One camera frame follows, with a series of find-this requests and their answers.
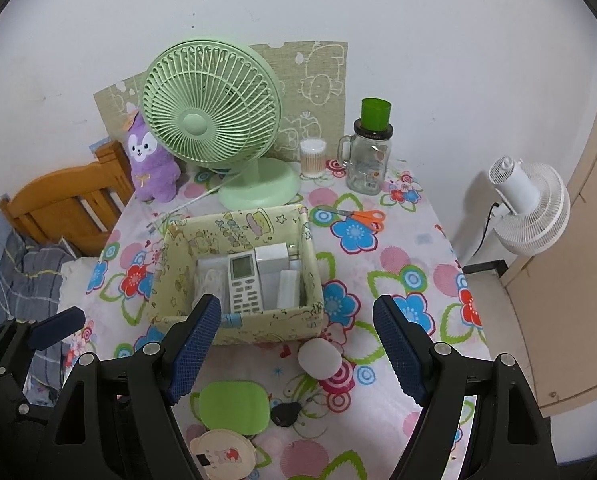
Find glass jar with green lid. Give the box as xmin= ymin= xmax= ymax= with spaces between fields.
xmin=337 ymin=98 xmax=395 ymax=195

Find white remote control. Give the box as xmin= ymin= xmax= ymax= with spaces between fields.
xmin=227 ymin=252 xmax=265 ymax=315

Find orange handled scissors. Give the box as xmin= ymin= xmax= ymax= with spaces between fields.
xmin=317 ymin=205 xmax=386 ymax=232

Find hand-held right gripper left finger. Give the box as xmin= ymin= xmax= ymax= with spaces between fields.
xmin=52 ymin=294 xmax=222 ymax=480

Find green printed wall board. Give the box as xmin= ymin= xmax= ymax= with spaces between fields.
xmin=93 ymin=39 xmax=350 ymax=163

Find cotton swab container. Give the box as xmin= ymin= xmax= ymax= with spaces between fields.
xmin=299 ymin=137 xmax=327 ymax=180

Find white floor fan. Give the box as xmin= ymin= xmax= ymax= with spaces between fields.
xmin=488 ymin=156 xmax=571 ymax=261

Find wooden bed headboard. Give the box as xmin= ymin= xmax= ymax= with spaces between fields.
xmin=0 ymin=140 xmax=135 ymax=258

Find purple plush rabbit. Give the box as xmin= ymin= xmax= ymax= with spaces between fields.
xmin=125 ymin=109 xmax=182 ymax=203

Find printed fabric storage box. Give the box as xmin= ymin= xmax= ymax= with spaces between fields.
xmin=146 ymin=205 xmax=325 ymax=346

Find white charger adapter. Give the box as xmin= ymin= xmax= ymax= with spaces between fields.
xmin=254 ymin=242 xmax=299 ymax=281

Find white round case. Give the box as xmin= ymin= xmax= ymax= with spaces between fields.
xmin=298 ymin=338 xmax=341 ymax=378

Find white fan cable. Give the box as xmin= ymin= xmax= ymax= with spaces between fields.
xmin=151 ymin=170 xmax=239 ymax=226

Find grey plaid bedding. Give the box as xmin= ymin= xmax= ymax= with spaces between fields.
xmin=0 ymin=232 xmax=79 ymax=406

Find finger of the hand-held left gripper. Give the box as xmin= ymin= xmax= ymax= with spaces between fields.
xmin=0 ymin=362 xmax=54 ymax=421
xmin=0 ymin=306 xmax=86 ymax=366

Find black fan power cable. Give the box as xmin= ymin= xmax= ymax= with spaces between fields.
xmin=478 ymin=202 xmax=499 ymax=256

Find beige wooden door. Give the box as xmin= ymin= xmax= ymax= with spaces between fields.
xmin=503 ymin=45 xmax=597 ymax=416

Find floral tablecloth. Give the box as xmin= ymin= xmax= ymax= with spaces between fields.
xmin=61 ymin=160 xmax=494 ymax=480

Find clear plastic dotted box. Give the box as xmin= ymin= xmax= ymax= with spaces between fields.
xmin=194 ymin=262 xmax=229 ymax=311

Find green desk fan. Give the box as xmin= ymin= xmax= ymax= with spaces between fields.
xmin=142 ymin=37 xmax=300 ymax=211

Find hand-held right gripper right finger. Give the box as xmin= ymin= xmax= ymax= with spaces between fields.
xmin=373 ymin=295 xmax=546 ymax=480

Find black car key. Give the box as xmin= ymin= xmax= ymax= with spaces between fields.
xmin=271 ymin=401 xmax=303 ymax=428

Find green oval case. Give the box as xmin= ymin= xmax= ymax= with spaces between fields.
xmin=198 ymin=380 xmax=269 ymax=435

